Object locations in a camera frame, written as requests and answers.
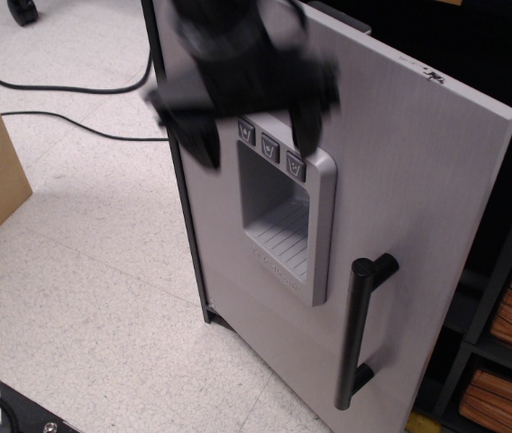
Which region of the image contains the upper black floor cable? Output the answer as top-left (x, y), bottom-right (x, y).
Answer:
top-left (0, 47), bottom-right (154, 95)

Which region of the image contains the black floor cable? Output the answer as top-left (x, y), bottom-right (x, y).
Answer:
top-left (1, 110), bottom-right (169, 143)
top-left (0, 47), bottom-right (154, 95)

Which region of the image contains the black caster wheel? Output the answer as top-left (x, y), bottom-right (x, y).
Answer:
top-left (6, 0), bottom-right (39, 26)

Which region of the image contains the lower wicker basket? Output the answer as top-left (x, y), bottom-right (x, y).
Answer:
top-left (458, 370), bottom-right (512, 432)

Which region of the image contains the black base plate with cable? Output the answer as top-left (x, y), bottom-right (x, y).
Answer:
top-left (0, 382), bottom-right (79, 433)

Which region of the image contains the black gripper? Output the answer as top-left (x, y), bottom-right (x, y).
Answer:
top-left (145, 37), bottom-right (339, 170)

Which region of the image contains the lower black floor cable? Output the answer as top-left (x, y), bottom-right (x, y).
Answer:
top-left (1, 110), bottom-right (169, 143)

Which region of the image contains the yellow toy under fridge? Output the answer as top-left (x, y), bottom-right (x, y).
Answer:
top-left (405, 411), bottom-right (442, 433)

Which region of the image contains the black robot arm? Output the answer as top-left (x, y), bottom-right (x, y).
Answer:
top-left (147, 1), bottom-right (339, 170)

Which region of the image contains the black door handle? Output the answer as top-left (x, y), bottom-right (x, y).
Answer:
top-left (334, 253), bottom-right (399, 410)

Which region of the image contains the grey toy fridge door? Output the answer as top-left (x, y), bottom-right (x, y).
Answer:
top-left (151, 0), bottom-right (512, 433)

